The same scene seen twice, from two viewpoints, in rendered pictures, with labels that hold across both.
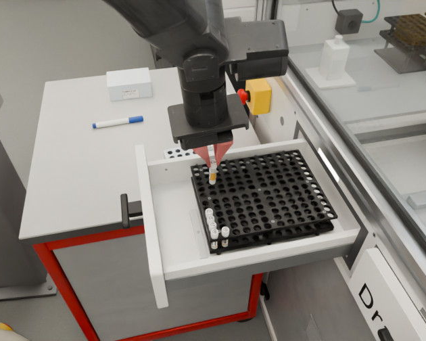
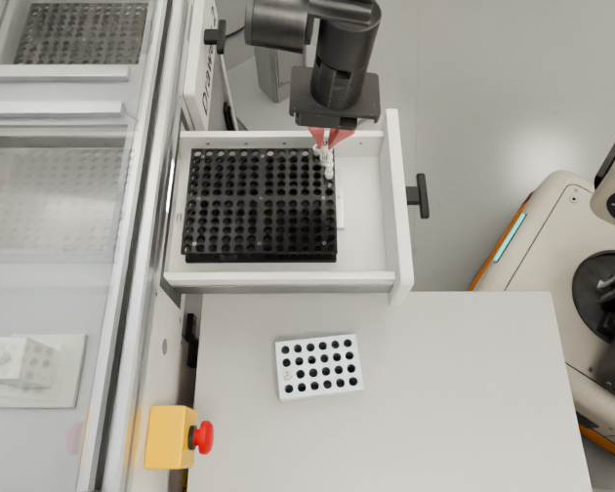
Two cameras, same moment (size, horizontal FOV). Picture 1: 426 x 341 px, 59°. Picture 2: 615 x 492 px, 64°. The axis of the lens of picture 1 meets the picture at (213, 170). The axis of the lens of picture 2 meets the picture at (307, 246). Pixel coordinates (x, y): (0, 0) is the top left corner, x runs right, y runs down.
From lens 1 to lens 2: 81 cm
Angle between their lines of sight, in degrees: 69
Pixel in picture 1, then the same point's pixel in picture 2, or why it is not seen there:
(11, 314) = not seen: hidden behind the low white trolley
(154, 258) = (392, 120)
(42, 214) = (531, 323)
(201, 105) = not seen: hidden behind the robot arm
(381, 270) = (194, 74)
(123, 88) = not seen: outside the picture
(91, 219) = (464, 300)
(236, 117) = (304, 75)
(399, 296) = (194, 55)
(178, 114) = (368, 99)
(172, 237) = (367, 205)
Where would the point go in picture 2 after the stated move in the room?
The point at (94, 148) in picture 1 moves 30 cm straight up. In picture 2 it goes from (480, 455) to (589, 453)
